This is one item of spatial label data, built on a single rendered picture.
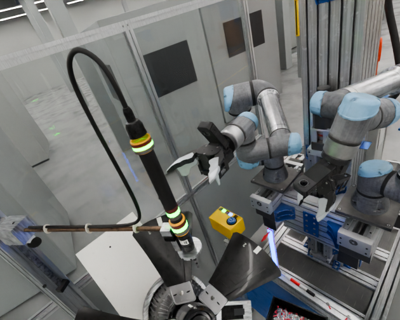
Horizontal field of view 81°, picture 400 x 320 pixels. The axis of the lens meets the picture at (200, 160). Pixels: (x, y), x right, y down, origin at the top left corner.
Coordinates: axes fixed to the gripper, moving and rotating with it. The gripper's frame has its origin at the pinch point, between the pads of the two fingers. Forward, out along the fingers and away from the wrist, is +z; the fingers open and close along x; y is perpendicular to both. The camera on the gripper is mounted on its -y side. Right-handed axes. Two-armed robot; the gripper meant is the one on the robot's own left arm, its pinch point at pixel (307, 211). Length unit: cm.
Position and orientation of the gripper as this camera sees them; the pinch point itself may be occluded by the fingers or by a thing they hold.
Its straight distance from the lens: 80.2
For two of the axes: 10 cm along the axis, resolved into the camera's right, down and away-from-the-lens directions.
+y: 8.7, -2.2, 4.4
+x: -4.9, -5.1, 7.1
